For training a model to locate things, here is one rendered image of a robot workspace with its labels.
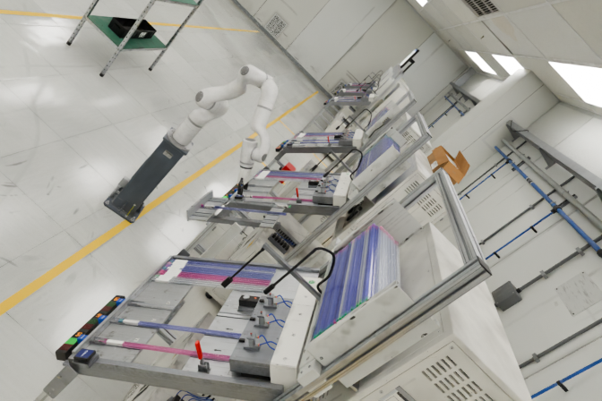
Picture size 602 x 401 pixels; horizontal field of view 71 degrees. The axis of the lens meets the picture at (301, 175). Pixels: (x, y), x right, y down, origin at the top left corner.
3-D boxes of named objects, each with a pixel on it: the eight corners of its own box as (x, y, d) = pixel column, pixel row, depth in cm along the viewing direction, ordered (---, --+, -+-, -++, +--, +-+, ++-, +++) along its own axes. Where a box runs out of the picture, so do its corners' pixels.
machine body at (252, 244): (199, 294, 298) (254, 243, 276) (233, 249, 363) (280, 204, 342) (264, 355, 303) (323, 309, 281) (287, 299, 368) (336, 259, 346)
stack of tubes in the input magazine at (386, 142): (353, 180, 254) (386, 150, 244) (359, 158, 301) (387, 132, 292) (368, 195, 255) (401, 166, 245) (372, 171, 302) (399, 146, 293)
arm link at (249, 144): (258, 162, 243) (245, 157, 247) (262, 140, 239) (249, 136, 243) (249, 165, 236) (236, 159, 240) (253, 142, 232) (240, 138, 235)
